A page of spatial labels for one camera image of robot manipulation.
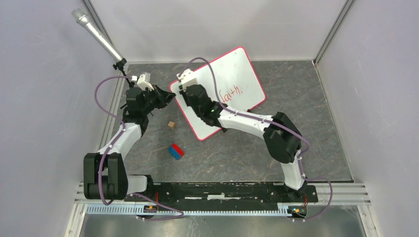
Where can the red blue toy block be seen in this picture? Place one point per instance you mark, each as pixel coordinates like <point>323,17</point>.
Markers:
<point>176,151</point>

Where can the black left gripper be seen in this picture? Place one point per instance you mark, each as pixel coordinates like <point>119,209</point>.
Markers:
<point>164,97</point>

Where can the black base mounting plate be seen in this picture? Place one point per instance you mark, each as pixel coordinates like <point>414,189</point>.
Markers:
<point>228,196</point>

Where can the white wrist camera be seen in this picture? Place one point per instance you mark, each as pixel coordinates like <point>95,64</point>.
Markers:
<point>143,81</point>
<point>186,79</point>

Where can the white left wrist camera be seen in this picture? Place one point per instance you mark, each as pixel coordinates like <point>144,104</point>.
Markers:
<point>143,81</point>

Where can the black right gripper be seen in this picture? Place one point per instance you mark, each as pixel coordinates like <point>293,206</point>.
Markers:
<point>183,92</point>

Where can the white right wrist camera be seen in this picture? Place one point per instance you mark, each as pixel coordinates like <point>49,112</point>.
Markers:
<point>186,79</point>

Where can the small wooden cube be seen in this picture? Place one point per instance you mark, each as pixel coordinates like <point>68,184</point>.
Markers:
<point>171,125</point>

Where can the pink framed whiteboard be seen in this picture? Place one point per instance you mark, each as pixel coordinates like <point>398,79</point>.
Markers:
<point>238,86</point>

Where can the silver microphone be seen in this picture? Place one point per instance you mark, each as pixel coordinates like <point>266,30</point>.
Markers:
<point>86,21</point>

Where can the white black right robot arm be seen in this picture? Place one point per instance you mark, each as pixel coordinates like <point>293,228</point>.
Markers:
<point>280,135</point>

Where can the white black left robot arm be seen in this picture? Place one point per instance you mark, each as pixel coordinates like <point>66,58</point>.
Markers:
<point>105,176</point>

